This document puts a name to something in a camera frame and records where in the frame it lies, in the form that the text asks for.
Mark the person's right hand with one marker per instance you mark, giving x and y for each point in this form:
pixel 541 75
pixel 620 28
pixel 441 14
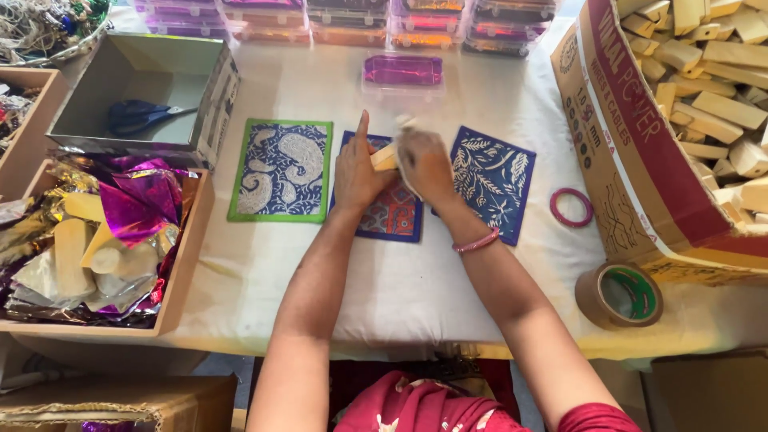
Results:
pixel 427 165

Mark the person's red clothing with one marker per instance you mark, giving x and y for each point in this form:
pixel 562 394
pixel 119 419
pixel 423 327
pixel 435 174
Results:
pixel 456 405

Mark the stack of clear plastic boxes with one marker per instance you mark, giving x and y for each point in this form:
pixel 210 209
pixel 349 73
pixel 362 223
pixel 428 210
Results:
pixel 345 21

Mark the large carton of wooden blocks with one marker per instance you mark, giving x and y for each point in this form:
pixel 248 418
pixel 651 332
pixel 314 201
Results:
pixel 672 120

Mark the clear box with purple foil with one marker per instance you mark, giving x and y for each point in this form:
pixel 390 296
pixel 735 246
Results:
pixel 402 73

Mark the grey open cardboard box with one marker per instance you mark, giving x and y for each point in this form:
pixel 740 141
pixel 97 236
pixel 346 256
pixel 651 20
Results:
pixel 144 96

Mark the basket of threads and beads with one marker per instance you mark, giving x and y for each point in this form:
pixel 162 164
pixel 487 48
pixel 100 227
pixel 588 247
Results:
pixel 48 27

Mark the white tablecloth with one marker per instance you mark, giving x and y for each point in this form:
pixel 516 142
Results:
pixel 384 288

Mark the green-bordered paisley fabric mat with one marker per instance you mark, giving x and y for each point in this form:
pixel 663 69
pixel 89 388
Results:
pixel 280 170

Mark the wooden tray of trinkets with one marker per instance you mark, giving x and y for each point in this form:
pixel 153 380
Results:
pixel 24 120

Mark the white cloth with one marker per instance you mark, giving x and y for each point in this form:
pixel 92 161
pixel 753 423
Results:
pixel 407 123

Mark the brown cardboard box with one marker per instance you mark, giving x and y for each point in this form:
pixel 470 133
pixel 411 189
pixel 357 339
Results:
pixel 708 390
pixel 114 402

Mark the pink bangle on wrist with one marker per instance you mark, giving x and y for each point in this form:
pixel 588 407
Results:
pixel 477 242

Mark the tray of foil and wood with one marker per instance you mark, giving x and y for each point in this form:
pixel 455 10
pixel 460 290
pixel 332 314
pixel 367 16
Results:
pixel 96 240

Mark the small wooden block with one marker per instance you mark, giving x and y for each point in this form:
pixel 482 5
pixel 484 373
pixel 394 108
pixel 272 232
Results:
pixel 384 157

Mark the person's right fingers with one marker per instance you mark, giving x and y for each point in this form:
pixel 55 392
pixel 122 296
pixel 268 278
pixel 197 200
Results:
pixel 408 162

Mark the brown packing tape roll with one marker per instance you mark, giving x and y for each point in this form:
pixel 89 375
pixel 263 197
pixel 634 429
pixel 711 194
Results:
pixel 618 295

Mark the blue red patterned fabric mat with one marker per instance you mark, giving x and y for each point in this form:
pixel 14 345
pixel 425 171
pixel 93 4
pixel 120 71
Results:
pixel 393 216

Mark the person's left hand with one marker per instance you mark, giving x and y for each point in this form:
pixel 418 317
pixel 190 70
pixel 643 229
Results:
pixel 359 174

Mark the blue leaf-print fabric mat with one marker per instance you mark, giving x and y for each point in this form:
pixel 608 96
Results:
pixel 495 174

